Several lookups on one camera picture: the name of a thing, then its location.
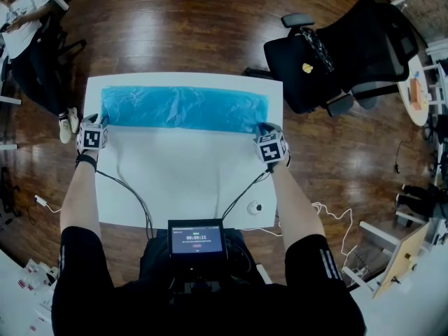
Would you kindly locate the person's black shirt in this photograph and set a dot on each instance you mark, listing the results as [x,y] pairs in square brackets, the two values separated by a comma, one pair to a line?
[196,292]

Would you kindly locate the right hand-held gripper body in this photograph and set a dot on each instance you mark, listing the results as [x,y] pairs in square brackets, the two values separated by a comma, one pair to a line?
[272,147]

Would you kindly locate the round white side table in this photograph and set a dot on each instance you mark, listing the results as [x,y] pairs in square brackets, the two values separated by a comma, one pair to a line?
[414,89]

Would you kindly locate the person's left forearm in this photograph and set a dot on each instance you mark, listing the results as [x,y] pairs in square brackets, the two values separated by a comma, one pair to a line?
[80,194]

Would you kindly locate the black office chair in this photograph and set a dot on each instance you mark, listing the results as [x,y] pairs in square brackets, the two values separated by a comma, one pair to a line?
[350,58]

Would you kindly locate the black wristband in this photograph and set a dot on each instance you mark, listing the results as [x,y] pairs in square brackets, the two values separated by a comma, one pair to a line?
[87,161]

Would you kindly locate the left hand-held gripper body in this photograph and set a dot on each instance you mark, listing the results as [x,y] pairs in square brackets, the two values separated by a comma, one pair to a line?
[91,136]

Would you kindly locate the yellow object on chair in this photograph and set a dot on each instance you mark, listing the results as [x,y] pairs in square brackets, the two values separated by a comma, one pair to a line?
[308,68]

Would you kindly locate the black patterned cloth on chair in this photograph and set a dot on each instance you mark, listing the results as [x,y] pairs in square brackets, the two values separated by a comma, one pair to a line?
[316,45]

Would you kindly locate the blue plastic garbage bag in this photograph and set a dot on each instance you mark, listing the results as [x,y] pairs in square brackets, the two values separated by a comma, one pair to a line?
[182,107]

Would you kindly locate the wooden desk panel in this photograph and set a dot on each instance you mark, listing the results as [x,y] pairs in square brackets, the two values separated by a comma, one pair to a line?
[402,257]

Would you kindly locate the chest-mounted screen device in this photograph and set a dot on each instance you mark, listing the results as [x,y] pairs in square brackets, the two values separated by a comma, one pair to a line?
[196,238]

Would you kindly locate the person's right forearm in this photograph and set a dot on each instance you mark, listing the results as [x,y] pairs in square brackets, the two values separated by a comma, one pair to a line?
[297,205]

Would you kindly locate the orange box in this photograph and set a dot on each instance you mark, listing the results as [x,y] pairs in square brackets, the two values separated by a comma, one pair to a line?
[416,94]

